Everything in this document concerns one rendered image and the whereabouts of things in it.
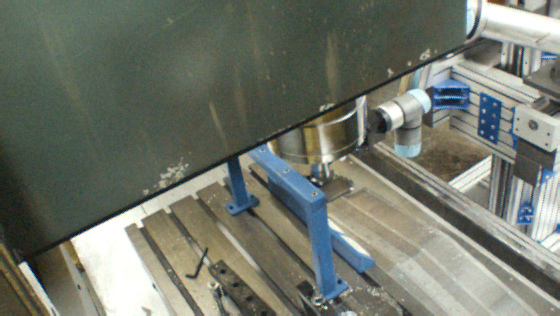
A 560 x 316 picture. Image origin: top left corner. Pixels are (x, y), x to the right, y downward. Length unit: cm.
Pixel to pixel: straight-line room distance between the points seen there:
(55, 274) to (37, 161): 38
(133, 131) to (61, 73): 10
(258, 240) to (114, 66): 109
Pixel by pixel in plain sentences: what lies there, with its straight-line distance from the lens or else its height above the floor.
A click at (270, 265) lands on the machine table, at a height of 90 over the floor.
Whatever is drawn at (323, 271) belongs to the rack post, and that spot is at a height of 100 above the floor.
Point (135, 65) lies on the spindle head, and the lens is 53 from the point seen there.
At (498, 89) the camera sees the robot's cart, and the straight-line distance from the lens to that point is 184.
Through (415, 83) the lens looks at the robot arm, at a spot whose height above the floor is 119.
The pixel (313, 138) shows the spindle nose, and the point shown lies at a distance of 76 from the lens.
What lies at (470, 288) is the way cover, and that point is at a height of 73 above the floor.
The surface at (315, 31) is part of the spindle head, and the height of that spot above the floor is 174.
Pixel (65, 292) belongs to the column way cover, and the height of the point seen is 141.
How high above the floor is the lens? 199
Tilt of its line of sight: 36 degrees down
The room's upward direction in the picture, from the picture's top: 10 degrees counter-clockwise
